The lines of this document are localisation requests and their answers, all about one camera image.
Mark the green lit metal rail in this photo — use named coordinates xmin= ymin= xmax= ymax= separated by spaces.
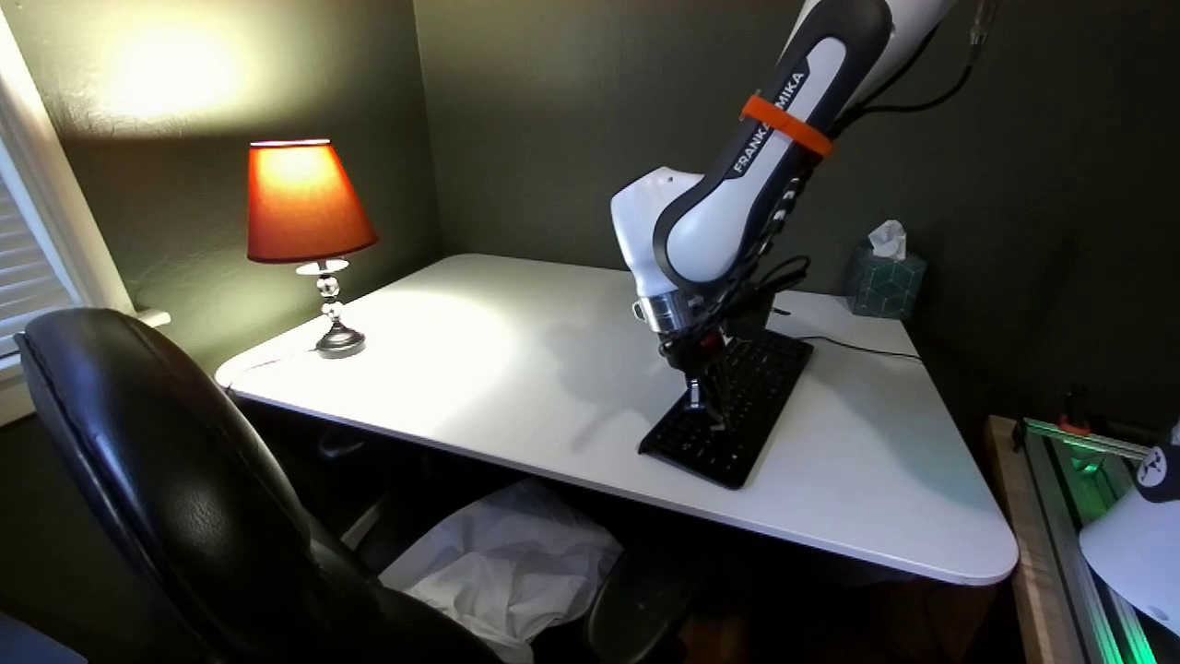
xmin=1002 ymin=417 xmax=1177 ymax=664

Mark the white cloth on chair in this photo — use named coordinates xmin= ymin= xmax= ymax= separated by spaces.
xmin=381 ymin=480 xmax=624 ymax=664

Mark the black keyboard cable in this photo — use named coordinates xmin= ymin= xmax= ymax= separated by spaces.
xmin=772 ymin=302 xmax=922 ymax=367

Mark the black computer keyboard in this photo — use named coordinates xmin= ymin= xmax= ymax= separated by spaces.
xmin=639 ymin=329 xmax=811 ymax=492

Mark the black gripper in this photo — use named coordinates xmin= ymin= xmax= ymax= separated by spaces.
xmin=655 ymin=254 xmax=811 ymax=415

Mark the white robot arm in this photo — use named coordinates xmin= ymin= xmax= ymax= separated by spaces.
xmin=607 ymin=0 xmax=952 ymax=410

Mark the teal tissue box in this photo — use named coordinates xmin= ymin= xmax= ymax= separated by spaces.
xmin=848 ymin=218 xmax=927 ymax=319

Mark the orange shade table lamp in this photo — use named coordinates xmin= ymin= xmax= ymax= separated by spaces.
xmin=248 ymin=138 xmax=377 ymax=358

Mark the black leather office chair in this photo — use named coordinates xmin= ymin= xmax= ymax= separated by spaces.
xmin=17 ymin=309 xmax=705 ymax=664

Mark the white cap with logo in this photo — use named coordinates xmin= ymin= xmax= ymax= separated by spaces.
xmin=1075 ymin=422 xmax=1180 ymax=639

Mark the white window blind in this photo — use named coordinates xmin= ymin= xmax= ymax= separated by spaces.
xmin=0 ymin=14 xmax=133 ymax=363

